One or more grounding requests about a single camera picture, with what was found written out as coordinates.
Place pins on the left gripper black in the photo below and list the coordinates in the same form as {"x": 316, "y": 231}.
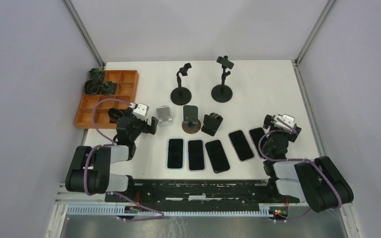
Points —
{"x": 146, "y": 127}

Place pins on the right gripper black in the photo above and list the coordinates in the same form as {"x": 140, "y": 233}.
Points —
{"x": 267, "y": 122}

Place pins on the silver white phone stand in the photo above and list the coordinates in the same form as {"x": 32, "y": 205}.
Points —
{"x": 164, "y": 116}

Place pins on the white cased phone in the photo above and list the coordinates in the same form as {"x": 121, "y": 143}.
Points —
{"x": 256, "y": 134}
{"x": 241, "y": 145}

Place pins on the brown round base stand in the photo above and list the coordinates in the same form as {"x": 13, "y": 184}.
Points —
{"x": 191, "y": 124}

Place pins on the light blue cased phone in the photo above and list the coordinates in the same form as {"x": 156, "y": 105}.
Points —
{"x": 175, "y": 154}

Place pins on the lilac cased phone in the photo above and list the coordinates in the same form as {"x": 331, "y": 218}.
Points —
{"x": 196, "y": 160}

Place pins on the black folding phone stand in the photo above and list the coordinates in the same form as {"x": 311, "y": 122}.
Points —
{"x": 211, "y": 123}

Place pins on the black phone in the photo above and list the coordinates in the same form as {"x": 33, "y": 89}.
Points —
{"x": 217, "y": 156}

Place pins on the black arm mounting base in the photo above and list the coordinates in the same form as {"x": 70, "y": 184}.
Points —
{"x": 190, "y": 195}

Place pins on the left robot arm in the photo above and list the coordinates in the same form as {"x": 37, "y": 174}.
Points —
{"x": 89, "y": 171}

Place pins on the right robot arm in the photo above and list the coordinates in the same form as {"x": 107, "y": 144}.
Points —
{"x": 317, "y": 182}

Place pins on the orange compartment tray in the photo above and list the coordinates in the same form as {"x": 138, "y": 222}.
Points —
{"x": 101, "y": 96}

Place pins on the green bundle at corner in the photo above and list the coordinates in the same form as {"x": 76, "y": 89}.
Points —
{"x": 97, "y": 74}

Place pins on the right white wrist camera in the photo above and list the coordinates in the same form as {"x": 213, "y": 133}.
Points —
{"x": 285, "y": 122}

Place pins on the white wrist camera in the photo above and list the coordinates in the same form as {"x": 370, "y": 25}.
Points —
{"x": 139, "y": 110}
{"x": 285, "y": 122}

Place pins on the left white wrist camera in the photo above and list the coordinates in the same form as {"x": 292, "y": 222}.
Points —
{"x": 139, "y": 110}

